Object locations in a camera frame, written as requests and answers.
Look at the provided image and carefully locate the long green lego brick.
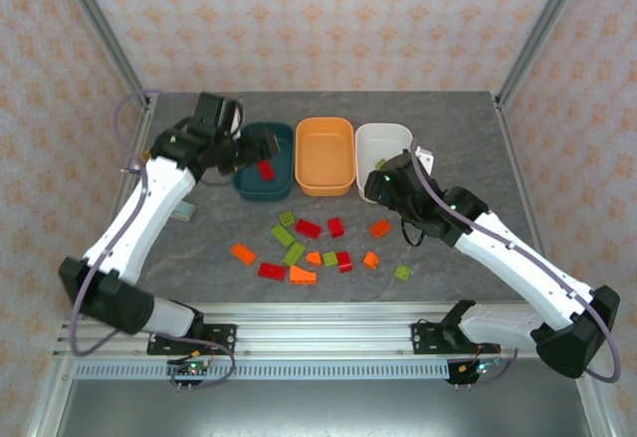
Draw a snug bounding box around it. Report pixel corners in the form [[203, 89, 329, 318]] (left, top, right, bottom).
[[270, 224, 297, 248], [282, 241, 308, 267]]

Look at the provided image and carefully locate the long orange lego brick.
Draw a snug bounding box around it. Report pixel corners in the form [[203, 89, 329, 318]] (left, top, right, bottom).
[[230, 242, 258, 266]]

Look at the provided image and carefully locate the long orange sloped lego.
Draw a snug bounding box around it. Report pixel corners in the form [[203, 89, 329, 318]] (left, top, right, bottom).
[[289, 264, 319, 286]]

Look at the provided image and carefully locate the teal plastic container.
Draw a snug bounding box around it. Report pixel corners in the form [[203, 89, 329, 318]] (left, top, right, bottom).
[[232, 120, 295, 203]]

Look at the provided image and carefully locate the white plastic container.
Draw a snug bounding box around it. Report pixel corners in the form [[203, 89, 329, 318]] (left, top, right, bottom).
[[354, 122, 414, 205]]

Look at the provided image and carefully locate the orange plastic container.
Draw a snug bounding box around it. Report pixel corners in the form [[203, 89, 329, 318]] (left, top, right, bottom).
[[294, 116, 356, 197]]

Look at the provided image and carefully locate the teal stapler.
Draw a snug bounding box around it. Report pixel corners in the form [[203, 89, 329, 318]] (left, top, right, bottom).
[[171, 200, 196, 223]]

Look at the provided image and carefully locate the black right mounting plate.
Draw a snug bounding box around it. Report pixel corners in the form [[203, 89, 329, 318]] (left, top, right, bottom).
[[410, 322, 469, 356]]

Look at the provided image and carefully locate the black mounting plate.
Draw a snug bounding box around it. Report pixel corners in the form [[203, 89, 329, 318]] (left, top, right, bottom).
[[147, 324, 238, 356], [410, 322, 469, 356]]

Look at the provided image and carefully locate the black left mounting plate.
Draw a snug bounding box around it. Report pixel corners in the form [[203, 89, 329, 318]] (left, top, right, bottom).
[[147, 324, 238, 356]]

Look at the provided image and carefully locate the right circuit board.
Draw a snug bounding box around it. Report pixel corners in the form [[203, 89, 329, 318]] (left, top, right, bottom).
[[457, 356, 504, 376]]

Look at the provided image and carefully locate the circuit board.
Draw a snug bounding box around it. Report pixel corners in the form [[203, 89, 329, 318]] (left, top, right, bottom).
[[166, 360, 213, 377], [457, 356, 504, 376]]

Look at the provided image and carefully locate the left circuit board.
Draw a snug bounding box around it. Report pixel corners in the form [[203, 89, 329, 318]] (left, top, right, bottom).
[[166, 360, 213, 377]]

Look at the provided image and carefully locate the grey metal base panel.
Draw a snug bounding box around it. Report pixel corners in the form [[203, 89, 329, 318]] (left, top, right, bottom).
[[34, 379, 613, 437]]

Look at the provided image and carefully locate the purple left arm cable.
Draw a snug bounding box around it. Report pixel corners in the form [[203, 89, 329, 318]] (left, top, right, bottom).
[[69, 89, 238, 391]]

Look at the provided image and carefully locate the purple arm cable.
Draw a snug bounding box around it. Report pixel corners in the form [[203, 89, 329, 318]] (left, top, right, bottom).
[[410, 137, 622, 384], [69, 89, 238, 391]]

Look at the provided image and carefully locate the aluminium right side rail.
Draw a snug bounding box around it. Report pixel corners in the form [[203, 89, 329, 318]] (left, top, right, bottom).
[[495, 98, 546, 257]]

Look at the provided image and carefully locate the aluminium left frame post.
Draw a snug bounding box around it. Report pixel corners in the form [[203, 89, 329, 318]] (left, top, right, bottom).
[[52, 0, 153, 109]]

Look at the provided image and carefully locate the aluminium frame post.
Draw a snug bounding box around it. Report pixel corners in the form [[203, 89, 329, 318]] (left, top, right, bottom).
[[52, 0, 153, 109], [495, 0, 591, 109]]

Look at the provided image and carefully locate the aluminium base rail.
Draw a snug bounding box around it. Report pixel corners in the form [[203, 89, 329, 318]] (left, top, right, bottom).
[[52, 302, 593, 361]]

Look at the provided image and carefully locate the grey slotted cable duct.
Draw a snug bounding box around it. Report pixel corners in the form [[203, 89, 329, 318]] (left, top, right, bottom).
[[73, 361, 452, 382]]

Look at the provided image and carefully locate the aluminium right frame post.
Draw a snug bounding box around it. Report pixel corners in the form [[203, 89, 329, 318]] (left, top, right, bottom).
[[495, 0, 591, 109]]

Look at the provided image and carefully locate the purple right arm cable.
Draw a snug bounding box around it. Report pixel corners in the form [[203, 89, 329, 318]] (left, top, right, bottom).
[[410, 137, 622, 384]]

